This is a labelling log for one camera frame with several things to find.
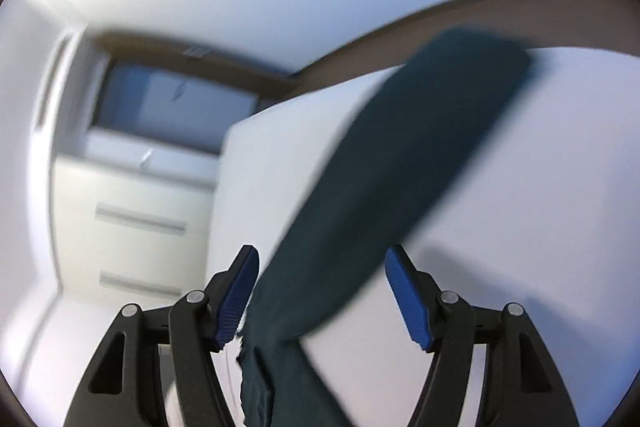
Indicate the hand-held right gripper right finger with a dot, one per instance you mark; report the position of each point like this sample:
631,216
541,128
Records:
407,292

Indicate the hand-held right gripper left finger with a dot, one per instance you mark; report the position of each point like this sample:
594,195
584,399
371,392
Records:
235,302

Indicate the dark green knit cloth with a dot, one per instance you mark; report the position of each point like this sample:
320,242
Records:
400,157

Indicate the white cabinet with drawers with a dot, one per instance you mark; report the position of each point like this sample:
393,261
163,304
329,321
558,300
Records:
135,187

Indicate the brown wooden frame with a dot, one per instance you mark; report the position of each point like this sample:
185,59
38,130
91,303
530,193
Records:
240,74

